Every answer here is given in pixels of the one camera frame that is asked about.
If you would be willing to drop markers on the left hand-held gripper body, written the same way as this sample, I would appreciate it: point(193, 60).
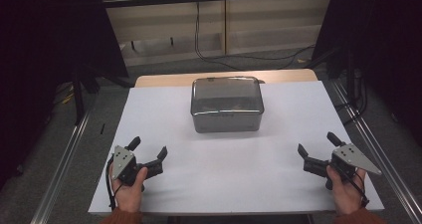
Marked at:
point(123, 157)

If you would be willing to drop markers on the person's right hand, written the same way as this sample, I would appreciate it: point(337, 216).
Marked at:
point(346, 192)

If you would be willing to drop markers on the wooden table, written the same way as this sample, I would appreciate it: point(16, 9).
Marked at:
point(166, 80)

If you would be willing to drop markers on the aluminium floor rail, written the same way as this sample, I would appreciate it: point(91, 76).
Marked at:
point(388, 157)
point(61, 171)

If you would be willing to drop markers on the black metal stand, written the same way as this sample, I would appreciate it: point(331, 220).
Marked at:
point(78, 94)

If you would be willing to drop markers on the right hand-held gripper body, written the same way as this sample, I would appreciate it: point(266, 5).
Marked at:
point(351, 157)

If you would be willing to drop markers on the person's left hand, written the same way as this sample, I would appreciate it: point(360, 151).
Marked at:
point(127, 194)

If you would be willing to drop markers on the black curtain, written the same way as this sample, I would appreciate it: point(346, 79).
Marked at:
point(388, 35)
point(43, 51)

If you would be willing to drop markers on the clear grey plastic storage box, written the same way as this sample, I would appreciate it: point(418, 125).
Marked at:
point(227, 122)

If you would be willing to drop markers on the white table mat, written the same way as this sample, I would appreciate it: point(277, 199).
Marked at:
point(225, 171)

